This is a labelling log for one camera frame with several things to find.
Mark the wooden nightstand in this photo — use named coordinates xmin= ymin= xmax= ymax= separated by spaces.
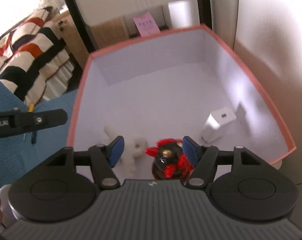
xmin=52 ymin=11 xmax=131 ymax=63

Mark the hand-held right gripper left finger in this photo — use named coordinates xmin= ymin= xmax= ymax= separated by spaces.
xmin=45 ymin=135 xmax=124 ymax=188

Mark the striped bed blanket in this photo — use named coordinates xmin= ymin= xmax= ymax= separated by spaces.
xmin=0 ymin=7 xmax=75 ymax=105

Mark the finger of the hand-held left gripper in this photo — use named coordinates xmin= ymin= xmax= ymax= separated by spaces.
xmin=14 ymin=108 xmax=68 ymax=144

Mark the white charger plug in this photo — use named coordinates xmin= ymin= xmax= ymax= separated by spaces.
xmin=201 ymin=107 xmax=237 ymax=143

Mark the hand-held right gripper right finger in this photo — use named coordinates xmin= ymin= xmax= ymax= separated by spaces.
xmin=182 ymin=135 xmax=262 ymax=187

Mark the pink paper bag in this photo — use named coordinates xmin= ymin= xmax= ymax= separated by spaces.
xmin=133 ymin=12 xmax=161 ymax=37

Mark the white printed plastic part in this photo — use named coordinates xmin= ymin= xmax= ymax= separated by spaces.
xmin=103 ymin=124 xmax=149 ymax=174

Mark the pink cardboard box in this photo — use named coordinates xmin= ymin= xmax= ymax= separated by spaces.
xmin=67 ymin=24 xmax=296 ymax=166

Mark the red and black toy figure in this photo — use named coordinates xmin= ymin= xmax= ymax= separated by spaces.
xmin=144 ymin=138 xmax=195 ymax=180

